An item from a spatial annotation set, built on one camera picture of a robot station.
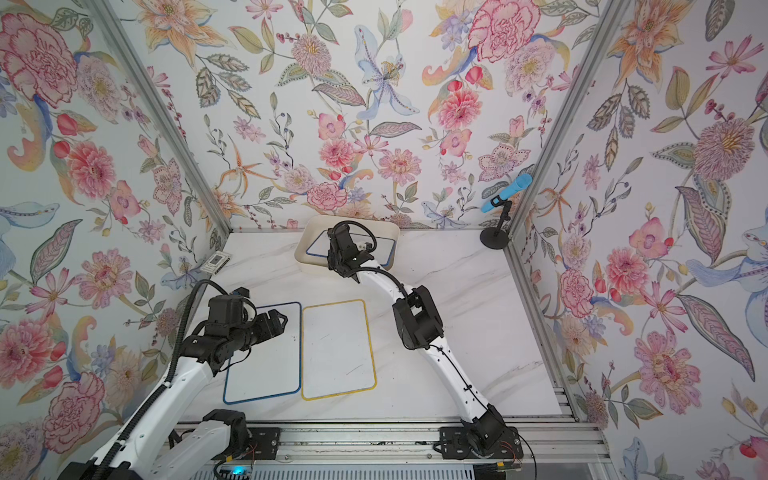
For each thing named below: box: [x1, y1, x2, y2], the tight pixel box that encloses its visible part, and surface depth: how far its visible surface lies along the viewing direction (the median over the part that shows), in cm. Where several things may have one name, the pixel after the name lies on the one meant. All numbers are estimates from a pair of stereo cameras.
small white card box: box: [200, 250, 232, 276], surface depth 112 cm
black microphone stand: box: [480, 195, 513, 250], surface depth 120 cm
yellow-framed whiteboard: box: [302, 299, 377, 401], surface depth 92 cm
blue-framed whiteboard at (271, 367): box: [223, 302, 302, 405], surface depth 84 cm
